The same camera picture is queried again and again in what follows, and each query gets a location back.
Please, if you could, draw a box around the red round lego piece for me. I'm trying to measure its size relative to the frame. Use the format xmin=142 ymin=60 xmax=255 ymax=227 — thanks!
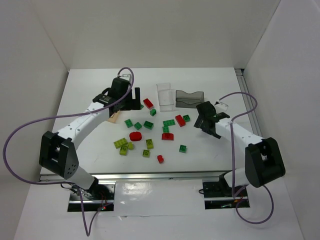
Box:
xmin=129 ymin=131 xmax=142 ymax=142

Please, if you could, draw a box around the dark green lego brick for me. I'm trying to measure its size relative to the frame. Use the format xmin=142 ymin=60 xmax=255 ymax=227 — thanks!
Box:
xmin=143 ymin=120 xmax=154 ymax=130

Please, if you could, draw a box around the lime lego brick lower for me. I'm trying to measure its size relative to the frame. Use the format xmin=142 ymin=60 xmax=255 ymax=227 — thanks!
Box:
xmin=142 ymin=149 xmax=150 ymax=158

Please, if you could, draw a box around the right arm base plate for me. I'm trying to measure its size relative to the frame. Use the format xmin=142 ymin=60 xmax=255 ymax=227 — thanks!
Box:
xmin=198 ymin=181 xmax=250 ymax=210

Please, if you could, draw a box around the small red lego piece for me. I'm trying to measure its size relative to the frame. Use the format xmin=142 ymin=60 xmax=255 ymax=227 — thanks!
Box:
xmin=157 ymin=155 xmax=164 ymax=164

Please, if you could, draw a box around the red long lego brick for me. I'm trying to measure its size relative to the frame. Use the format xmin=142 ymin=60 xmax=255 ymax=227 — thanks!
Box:
xmin=143 ymin=98 xmax=154 ymax=110

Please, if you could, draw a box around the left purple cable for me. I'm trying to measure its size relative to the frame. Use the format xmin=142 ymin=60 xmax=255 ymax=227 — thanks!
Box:
xmin=2 ymin=66 xmax=136 ymax=237

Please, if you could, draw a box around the red arched lego brick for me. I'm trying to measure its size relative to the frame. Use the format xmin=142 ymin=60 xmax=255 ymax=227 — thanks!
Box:
xmin=161 ymin=133 xmax=174 ymax=141

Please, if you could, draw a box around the green square lego brick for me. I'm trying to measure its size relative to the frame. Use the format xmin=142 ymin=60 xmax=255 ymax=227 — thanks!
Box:
xmin=133 ymin=122 xmax=142 ymax=131

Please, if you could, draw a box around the aluminium rail front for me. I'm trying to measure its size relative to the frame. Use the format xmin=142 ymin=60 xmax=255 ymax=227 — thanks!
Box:
xmin=39 ymin=171 xmax=226 ymax=183

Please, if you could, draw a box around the clear plastic container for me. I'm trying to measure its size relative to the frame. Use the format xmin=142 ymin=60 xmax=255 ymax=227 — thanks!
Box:
xmin=156 ymin=83 xmax=174 ymax=112

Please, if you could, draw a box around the lime small lego brick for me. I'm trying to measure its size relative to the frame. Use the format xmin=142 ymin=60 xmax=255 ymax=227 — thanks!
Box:
xmin=127 ymin=142 xmax=135 ymax=150

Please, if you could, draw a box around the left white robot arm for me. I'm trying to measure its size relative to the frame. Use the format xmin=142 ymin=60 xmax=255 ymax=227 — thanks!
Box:
xmin=39 ymin=74 xmax=141 ymax=200

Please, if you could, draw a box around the lime lego brick center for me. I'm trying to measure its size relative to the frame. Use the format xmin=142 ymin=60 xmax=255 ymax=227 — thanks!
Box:
xmin=145 ymin=139 xmax=154 ymax=150

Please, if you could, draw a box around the smoky grey plastic container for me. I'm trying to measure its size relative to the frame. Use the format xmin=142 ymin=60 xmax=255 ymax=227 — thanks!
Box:
xmin=175 ymin=90 xmax=205 ymax=109

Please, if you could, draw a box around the tan translucent container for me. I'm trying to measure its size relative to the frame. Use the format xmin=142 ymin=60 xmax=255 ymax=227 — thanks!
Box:
xmin=107 ymin=111 xmax=120 ymax=124

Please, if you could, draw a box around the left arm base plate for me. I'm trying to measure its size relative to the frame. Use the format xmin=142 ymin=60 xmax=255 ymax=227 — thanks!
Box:
xmin=66 ymin=181 xmax=116 ymax=213

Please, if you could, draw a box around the lime long lego brick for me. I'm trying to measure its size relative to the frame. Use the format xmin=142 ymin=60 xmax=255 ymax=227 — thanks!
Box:
xmin=113 ymin=138 xmax=128 ymax=149

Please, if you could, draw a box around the green lego beside red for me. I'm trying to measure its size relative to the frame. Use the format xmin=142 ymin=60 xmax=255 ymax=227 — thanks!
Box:
xmin=182 ymin=114 xmax=191 ymax=123

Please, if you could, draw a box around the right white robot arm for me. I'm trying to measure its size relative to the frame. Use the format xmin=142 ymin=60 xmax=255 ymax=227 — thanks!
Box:
xmin=194 ymin=101 xmax=286 ymax=197

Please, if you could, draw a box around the lime square lego brick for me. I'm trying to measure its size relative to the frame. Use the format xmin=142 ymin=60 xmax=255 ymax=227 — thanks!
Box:
xmin=119 ymin=145 xmax=128 ymax=156

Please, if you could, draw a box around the aluminium rail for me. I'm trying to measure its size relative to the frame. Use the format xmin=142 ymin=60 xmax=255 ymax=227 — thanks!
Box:
xmin=39 ymin=171 xmax=226 ymax=183
xmin=234 ymin=68 xmax=262 ymax=136

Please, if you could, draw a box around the aluminium rail right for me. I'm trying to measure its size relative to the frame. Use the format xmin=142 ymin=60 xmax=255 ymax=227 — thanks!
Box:
xmin=234 ymin=68 xmax=262 ymax=136

